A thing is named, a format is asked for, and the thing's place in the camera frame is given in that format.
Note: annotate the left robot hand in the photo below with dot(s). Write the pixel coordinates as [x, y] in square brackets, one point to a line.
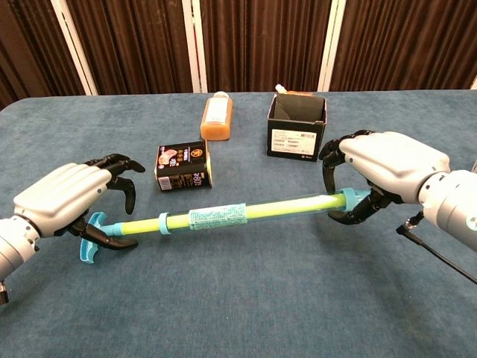
[59, 197]

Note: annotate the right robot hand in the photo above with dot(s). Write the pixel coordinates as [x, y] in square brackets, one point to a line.
[395, 164]

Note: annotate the black open cardboard box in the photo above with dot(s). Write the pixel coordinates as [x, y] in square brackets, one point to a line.
[290, 143]

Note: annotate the black luncheon meat can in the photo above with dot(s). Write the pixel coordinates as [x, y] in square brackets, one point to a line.
[179, 168]

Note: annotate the dark curtain partition panel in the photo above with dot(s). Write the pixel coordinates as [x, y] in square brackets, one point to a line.
[22, 48]
[410, 41]
[138, 44]
[261, 41]

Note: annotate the orange spout pouch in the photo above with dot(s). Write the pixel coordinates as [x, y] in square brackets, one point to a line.
[280, 88]

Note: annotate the orange juice bottle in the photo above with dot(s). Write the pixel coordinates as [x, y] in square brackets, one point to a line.
[216, 127]

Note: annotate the blue felt table mat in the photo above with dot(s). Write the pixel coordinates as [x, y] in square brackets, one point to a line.
[238, 298]

